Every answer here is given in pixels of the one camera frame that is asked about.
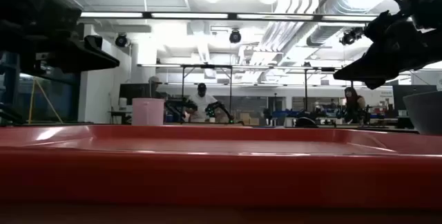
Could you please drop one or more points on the pink mug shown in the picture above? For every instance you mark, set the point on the pink mug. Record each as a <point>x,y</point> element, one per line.
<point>148,111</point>

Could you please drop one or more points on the white plastic jar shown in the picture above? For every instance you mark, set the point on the white plastic jar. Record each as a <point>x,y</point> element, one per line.
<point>123,103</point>

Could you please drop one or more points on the dark glass window partition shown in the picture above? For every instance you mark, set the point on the dark glass window partition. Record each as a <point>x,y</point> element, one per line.
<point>58,99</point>

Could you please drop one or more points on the silver ceiling air duct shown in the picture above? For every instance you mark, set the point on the silver ceiling air duct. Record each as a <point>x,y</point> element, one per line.
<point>331,30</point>

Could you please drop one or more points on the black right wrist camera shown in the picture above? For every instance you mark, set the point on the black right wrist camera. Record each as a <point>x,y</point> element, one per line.
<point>380,27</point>

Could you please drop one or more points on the black background robot arm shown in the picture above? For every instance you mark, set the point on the black background robot arm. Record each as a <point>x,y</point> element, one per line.
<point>179,108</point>
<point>217,108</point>

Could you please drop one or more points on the round black ceiling lamp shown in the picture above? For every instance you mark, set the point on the round black ceiling lamp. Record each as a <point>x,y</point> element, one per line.
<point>121,40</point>
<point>235,36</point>

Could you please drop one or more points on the black ceiling lamp cluster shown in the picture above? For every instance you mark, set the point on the black ceiling lamp cluster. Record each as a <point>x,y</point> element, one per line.
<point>349,37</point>

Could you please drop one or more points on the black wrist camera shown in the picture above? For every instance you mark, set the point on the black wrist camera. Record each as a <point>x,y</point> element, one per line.
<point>93,41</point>
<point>380,27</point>

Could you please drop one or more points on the red plastic tray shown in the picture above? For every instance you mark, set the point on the red plastic tray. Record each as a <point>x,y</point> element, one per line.
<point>221,175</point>

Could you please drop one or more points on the blue bowl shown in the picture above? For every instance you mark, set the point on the blue bowl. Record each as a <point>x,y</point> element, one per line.
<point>426,113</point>

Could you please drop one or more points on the black computer monitor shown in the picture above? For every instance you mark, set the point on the black computer monitor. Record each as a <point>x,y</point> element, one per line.
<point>133,92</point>

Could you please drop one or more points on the person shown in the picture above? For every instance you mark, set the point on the person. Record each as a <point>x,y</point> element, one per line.
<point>202,104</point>
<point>155,85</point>
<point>354,104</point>

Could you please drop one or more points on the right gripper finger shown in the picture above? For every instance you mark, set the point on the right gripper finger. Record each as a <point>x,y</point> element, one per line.
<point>373,66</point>

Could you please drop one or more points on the brown cardboard box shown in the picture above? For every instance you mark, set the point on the brown cardboard box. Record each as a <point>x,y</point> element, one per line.
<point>248,119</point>

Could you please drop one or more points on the black metal frame stand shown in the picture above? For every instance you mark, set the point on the black metal frame stand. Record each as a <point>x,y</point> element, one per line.
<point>207,66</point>

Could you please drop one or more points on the long ceiling light bar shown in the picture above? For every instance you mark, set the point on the long ceiling light bar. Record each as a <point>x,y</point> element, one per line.
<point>190,15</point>

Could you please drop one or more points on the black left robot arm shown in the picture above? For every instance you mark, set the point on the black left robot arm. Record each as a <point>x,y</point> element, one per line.
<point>31,6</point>

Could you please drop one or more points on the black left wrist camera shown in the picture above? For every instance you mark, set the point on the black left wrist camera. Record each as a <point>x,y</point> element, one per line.
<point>93,41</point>

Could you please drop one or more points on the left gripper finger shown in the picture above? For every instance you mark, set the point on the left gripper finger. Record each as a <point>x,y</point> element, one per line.
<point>86,59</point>

